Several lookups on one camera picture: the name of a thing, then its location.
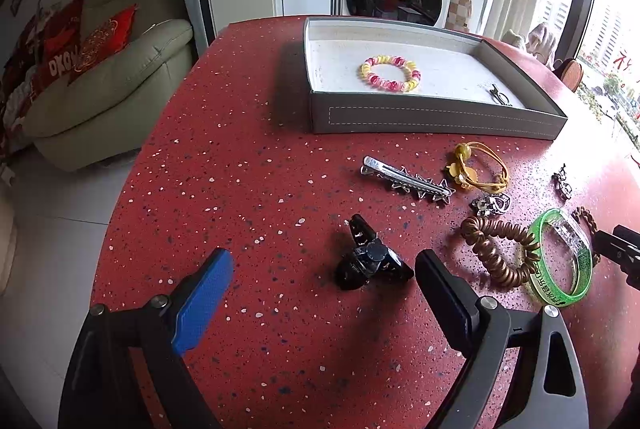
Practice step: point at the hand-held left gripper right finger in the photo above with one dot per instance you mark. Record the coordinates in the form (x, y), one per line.
(445, 294)

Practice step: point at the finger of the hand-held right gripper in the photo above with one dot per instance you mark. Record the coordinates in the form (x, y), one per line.
(629, 238)
(622, 261)

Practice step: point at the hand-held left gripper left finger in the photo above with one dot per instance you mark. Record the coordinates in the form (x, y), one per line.
(205, 304)

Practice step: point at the silver pendant earring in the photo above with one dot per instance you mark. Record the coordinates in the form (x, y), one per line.
(564, 186)

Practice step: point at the black claw hair clip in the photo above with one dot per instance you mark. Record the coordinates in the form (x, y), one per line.
(367, 259)

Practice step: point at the silver crystal charm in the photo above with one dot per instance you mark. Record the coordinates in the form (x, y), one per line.
(487, 204)

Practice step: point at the silver star hair clip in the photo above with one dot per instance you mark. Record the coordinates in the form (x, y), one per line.
(400, 176)

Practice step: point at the grey jewelry tray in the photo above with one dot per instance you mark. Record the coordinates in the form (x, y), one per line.
(400, 119)

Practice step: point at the small dark metal clip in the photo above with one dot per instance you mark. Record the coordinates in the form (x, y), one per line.
(497, 95)

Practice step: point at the white fluffy garment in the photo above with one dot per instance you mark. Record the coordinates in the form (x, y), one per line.
(542, 41)

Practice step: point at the cream knitted garment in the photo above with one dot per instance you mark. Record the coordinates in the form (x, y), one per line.
(514, 40)

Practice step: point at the cream leather sofa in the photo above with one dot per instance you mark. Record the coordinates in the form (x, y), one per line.
(125, 74)

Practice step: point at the red embroidered cushion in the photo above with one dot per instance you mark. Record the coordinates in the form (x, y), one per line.
(100, 44)

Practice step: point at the red printed blanket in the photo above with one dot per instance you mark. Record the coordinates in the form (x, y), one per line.
(30, 49)

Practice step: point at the small dark picture frame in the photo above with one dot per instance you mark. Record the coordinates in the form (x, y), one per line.
(15, 2)

